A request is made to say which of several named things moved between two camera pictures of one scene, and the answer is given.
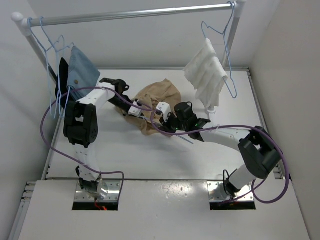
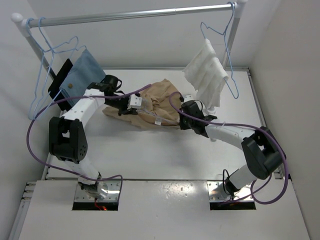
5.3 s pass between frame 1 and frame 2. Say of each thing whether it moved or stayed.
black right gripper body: moved
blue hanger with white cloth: stayed
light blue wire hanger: moved
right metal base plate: stayed
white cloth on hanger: stayed
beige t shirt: moved
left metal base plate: stayed
